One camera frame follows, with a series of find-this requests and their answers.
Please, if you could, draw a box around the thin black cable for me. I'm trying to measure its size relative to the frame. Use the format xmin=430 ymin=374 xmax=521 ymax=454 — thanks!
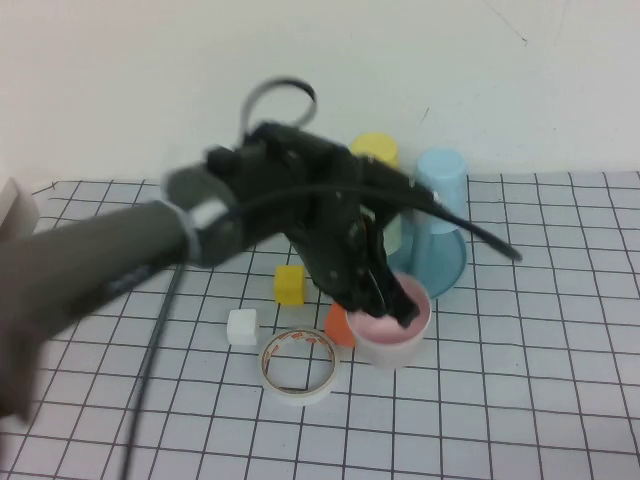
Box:
xmin=119 ymin=262 xmax=184 ymax=480

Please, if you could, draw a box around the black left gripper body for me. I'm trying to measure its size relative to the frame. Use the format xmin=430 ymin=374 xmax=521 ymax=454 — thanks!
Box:
xmin=292 ymin=149 xmax=404 ymax=307

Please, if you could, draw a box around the white foam cube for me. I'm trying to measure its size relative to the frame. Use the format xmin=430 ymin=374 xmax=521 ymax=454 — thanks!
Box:
xmin=227 ymin=308 xmax=261 ymax=346

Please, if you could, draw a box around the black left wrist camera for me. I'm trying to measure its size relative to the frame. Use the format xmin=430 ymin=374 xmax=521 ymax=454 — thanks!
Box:
xmin=244 ymin=119 xmax=351 ymax=191

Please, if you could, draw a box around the yellow plastic cup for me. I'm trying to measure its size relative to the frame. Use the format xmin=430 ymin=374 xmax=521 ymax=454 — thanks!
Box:
xmin=349 ymin=132 xmax=401 ymax=169

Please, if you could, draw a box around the blue plastic cup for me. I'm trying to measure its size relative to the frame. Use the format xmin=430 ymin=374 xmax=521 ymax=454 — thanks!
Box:
xmin=412 ymin=148 xmax=469 ymax=235

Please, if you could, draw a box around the grey checkered tablecloth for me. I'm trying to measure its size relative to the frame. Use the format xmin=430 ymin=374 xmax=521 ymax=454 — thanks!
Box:
xmin=0 ymin=172 xmax=640 ymax=480

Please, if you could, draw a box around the grey flat cable loop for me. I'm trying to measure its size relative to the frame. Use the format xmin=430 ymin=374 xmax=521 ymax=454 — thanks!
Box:
xmin=241 ymin=76 xmax=319 ymax=136

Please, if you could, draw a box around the green plastic cup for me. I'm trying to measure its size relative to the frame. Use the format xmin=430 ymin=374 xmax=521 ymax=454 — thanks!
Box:
xmin=383 ymin=217 xmax=403 ymax=256

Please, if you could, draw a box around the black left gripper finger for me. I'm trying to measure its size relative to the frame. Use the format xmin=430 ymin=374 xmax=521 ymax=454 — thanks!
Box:
xmin=343 ymin=276 xmax=390 ymax=320
xmin=366 ymin=223 xmax=420 ymax=331

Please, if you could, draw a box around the white cabinet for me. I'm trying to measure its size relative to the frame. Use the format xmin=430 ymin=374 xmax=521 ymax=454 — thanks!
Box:
xmin=0 ymin=177 xmax=41 ymax=241

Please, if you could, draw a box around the white adhesive tape roll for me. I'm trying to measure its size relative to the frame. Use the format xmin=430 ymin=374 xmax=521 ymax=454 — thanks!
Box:
xmin=259 ymin=327 xmax=343 ymax=407

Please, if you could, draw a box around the yellow foam cube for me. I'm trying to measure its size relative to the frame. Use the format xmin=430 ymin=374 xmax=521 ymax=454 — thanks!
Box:
xmin=274 ymin=264 xmax=307 ymax=306

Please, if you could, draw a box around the black flat strap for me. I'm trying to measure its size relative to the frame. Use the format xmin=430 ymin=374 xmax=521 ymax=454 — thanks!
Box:
xmin=359 ymin=164 xmax=524 ymax=262

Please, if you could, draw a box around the orange foam cube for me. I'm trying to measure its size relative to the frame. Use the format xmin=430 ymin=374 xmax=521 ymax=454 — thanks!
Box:
xmin=323 ymin=302 xmax=357 ymax=350

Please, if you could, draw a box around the pink plastic cup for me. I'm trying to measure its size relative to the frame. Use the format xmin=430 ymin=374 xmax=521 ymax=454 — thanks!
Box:
xmin=344 ymin=272 xmax=432 ymax=369

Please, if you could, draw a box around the blue cup stand with pegs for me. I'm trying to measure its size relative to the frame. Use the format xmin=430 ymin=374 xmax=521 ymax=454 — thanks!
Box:
xmin=384 ymin=199 xmax=470 ymax=301

